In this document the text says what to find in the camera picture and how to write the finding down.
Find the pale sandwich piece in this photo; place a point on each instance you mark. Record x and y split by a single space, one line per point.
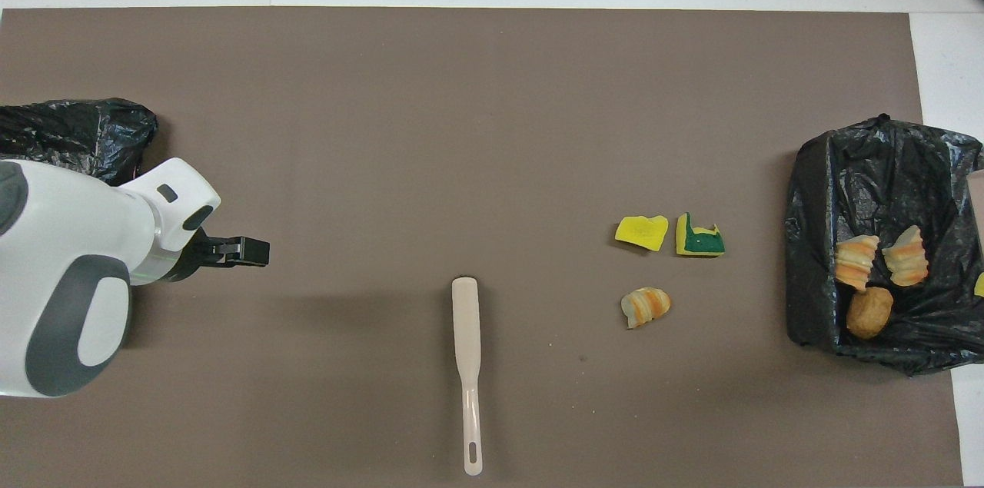
856 261

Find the green and yellow sponge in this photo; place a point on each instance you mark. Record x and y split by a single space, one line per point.
699 240

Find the brown bread roll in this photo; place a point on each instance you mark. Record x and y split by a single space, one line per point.
869 311

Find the bin with black trash bag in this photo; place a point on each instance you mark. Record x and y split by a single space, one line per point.
869 188
77 134

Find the beige brush with black bristles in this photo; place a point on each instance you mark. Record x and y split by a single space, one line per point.
466 326

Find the beige plastic dustpan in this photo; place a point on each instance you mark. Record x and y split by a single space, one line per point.
976 204

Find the brown table mat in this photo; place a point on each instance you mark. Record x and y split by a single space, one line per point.
384 127

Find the small yellow sponge piece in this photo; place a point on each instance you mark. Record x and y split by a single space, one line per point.
980 285

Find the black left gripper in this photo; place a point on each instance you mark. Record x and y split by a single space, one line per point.
201 257

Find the large yellow sponge piece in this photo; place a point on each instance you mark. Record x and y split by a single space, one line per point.
642 232

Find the pale bread chunk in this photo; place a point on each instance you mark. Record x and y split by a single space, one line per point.
905 256

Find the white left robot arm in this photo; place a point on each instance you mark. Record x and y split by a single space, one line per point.
69 257

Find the small striped croissant piece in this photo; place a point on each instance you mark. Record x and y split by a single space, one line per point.
646 307

